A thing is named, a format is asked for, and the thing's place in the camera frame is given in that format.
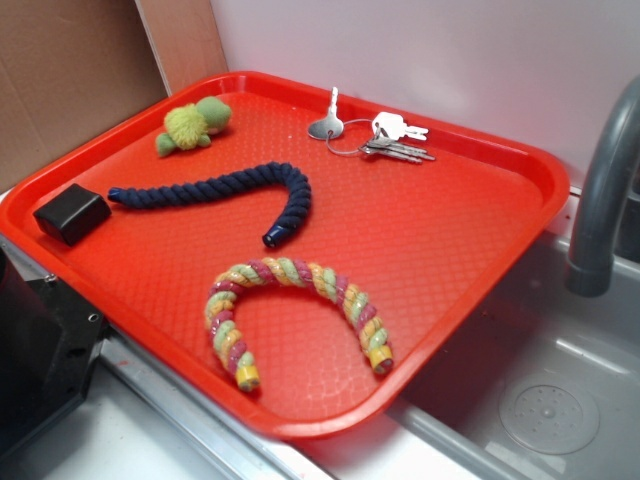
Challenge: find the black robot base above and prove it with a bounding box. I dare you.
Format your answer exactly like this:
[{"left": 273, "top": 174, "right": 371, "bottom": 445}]
[{"left": 1, "top": 253, "right": 106, "bottom": 458}]

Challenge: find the red plastic tray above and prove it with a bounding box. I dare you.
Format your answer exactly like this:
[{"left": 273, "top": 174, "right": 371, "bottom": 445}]
[{"left": 1, "top": 72, "right": 569, "bottom": 439}]

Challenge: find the bunch of silver keys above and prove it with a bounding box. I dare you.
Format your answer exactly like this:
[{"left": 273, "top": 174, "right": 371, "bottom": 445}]
[{"left": 358, "top": 137, "right": 436, "bottom": 164}]

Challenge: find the large silver key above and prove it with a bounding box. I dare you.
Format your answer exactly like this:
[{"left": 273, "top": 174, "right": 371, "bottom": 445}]
[{"left": 307, "top": 86, "right": 344, "bottom": 140}]

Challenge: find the white-headed key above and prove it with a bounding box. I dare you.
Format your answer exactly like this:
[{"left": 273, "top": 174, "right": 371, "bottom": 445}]
[{"left": 372, "top": 112, "right": 429, "bottom": 141}]

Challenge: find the green plush turtle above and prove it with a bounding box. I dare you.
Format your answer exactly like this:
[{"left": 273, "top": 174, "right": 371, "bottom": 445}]
[{"left": 155, "top": 96, "right": 232, "bottom": 158}]

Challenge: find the black rectangular box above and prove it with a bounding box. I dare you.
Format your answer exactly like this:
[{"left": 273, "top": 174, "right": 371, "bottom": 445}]
[{"left": 33, "top": 184, "right": 111, "bottom": 246}]

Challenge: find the grey plastic sink basin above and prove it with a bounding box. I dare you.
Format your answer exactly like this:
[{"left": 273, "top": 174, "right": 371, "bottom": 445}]
[{"left": 299, "top": 189, "right": 640, "bottom": 480}]

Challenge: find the grey toy faucet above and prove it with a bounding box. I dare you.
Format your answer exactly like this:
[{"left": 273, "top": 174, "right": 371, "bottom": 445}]
[{"left": 565, "top": 78, "right": 639, "bottom": 297}]

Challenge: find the brown cardboard panel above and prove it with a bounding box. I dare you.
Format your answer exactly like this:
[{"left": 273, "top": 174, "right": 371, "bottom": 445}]
[{"left": 1, "top": 1, "right": 227, "bottom": 191}]

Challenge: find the navy blue rope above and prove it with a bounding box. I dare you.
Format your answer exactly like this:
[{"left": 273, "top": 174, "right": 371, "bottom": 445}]
[{"left": 107, "top": 160, "right": 312, "bottom": 250}]

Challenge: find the multicolour twisted rope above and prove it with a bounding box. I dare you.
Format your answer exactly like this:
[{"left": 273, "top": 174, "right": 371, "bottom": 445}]
[{"left": 204, "top": 257, "right": 395, "bottom": 393}]

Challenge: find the metal key ring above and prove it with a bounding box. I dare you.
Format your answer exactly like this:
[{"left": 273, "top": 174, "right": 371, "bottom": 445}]
[{"left": 325, "top": 118, "right": 386, "bottom": 156}]

